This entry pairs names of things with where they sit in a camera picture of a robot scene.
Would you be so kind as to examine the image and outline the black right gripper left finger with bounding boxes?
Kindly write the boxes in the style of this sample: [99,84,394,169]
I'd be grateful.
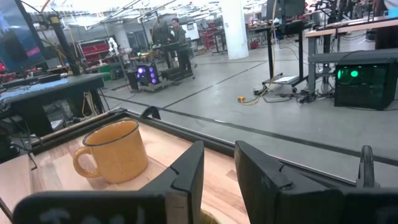
[12,140,205,224]

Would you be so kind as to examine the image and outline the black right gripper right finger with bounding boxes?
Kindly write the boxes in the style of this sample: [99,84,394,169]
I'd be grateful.
[234,140,398,224]

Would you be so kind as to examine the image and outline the yellow speckled mug black rim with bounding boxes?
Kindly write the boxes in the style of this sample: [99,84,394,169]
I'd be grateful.
[72,118,149,184]

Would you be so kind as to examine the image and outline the red storage shelf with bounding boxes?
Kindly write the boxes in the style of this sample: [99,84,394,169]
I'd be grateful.
[77,39,111,67]

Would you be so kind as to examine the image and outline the computer tower purple lights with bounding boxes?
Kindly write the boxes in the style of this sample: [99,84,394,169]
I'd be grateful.
[135,63,160,86]

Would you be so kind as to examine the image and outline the computer tower green lights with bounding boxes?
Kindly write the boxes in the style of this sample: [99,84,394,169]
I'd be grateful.
[333,58,398,111]

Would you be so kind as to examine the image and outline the black rolling desk cart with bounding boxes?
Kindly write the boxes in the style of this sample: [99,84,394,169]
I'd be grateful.
[151,42,197,85]

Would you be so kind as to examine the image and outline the black work table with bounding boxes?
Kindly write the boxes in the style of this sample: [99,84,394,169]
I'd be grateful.
[0,72,106,138]

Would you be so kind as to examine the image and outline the white small robot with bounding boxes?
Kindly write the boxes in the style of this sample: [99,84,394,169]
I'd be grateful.
[108,37,119,55]

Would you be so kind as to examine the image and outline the black pole yellow label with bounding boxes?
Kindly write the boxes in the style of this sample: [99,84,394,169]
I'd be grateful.
[49,14,82,76]

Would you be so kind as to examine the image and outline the black standing desk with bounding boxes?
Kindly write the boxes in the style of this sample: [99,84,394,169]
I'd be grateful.
[248,18,312,93]

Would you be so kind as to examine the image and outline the standing person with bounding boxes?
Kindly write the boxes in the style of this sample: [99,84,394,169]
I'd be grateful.
[170,17,193,74]

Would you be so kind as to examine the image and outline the wooden top desk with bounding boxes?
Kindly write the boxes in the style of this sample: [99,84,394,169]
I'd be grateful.
[304,14,398,95]

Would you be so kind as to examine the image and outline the white pillar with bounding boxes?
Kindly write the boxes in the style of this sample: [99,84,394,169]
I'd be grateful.
[218,0,250,60]

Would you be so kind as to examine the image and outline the large dark display screen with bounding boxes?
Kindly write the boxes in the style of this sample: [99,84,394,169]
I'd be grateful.
[0,0,45,73]

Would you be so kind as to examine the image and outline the black frame clamp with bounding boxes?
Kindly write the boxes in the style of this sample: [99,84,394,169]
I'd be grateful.
[140,106,162,121]
[356,144,379,189]

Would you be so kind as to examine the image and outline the black table edge frame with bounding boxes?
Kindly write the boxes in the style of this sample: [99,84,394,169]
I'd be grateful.
[30,108,398,187]

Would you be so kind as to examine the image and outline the yellow power cable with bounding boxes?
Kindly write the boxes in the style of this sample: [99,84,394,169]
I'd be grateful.
[237,77,277,106]

